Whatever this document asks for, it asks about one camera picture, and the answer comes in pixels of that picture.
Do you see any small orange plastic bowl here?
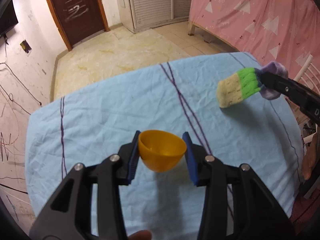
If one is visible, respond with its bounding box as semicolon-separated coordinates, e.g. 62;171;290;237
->
138;130;187;172

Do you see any yellow green fuzzy sock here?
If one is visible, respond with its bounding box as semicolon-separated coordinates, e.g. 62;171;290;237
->
216;68;262;108

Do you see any operator hand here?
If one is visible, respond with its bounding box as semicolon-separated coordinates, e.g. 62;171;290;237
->
128;230;152;240

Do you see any white metal chair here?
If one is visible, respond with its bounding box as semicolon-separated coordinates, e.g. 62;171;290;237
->
294;54;320;94

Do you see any light blue bed sheet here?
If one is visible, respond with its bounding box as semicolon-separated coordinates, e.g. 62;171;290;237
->
24;51;304;240

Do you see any pink tree-print bed cover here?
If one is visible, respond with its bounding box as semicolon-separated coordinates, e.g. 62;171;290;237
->
189;0;319;77

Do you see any white louvered wardrobe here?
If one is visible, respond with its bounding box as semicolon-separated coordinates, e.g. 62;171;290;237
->
117;0;191;33

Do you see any dark red wooden door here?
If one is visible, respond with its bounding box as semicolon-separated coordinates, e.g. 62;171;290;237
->
46;0;110;51

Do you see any wall socket box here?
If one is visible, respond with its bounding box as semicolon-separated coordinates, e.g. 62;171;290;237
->
20;40;32;55

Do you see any black wall television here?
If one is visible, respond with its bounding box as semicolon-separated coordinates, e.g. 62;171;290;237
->
0;0;18;37

